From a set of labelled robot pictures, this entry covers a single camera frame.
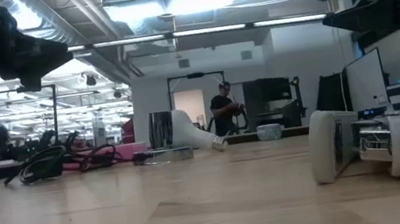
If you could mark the black monitor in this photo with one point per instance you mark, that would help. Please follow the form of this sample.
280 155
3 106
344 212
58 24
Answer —
330 93

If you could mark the chrome lamp base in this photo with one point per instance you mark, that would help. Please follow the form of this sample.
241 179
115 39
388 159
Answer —
164 155

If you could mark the black metal stand frame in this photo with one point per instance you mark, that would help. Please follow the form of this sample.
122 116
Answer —
56 110

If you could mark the pink box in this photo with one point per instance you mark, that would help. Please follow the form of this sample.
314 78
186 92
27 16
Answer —
131 150

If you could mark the white-screen monitor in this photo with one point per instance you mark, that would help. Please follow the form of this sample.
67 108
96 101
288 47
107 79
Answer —
366 79

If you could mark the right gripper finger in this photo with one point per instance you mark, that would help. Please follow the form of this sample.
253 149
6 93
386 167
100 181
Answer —
366 15

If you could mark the long tube light fixture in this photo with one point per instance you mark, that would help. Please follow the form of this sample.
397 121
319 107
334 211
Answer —
207 30

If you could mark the black doorway rig frame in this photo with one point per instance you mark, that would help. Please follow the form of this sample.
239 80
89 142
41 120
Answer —
195 75

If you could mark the blue patterned cup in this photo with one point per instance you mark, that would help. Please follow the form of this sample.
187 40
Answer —
269 132

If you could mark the white flood lightbulb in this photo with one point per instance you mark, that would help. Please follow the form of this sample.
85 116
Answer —
190 129

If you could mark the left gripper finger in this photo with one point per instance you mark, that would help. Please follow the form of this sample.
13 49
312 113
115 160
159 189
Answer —
42 58

